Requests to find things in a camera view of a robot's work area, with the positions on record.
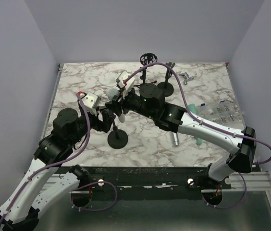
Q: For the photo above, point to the black round-base microphone stand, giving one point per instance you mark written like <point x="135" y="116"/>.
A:
<point x="166" y="86"/>

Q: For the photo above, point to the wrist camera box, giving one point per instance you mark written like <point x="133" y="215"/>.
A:
<point x="88" y="99"/>
<point x="123" y="85"/>

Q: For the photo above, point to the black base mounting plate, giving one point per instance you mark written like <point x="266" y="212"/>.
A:
<point x="149" y="183"/>

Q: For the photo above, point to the black left-corner microphone stand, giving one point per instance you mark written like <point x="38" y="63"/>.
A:
<point x="117" y="138"/>

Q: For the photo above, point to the aluminium rail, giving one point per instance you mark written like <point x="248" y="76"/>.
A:
<point x="255" y="182"/>

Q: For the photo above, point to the clear plastic screw box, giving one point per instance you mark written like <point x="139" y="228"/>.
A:
<point x="223" y="113"/>

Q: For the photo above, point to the white microphone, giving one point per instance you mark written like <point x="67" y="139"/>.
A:
<point x="113" y="96"/>

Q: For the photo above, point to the silver metal faucet part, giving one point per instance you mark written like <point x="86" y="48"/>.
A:
<point x="186" y="77"/>

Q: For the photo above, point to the grey silver microphone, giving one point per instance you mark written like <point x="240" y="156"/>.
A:
<point x="175" y="139"/>

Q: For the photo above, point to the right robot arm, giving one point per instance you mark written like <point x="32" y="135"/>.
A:
<point x="239" y="144"/>

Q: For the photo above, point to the mint green microphone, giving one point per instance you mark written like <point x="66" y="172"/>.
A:
<point x="193" y="109"/>

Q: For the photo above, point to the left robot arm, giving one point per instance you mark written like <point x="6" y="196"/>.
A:
<point x="24" y="208"/>

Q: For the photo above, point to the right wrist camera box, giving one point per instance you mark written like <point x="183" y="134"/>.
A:
<point x="123" y="85"/>

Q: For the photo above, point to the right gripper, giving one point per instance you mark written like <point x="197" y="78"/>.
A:
<point x="124" y="101"/>

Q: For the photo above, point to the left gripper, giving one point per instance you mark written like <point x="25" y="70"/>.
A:
<point x="107" y="118"/>

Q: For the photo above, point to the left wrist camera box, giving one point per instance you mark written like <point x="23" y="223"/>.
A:
<point x="88" y="99"/>

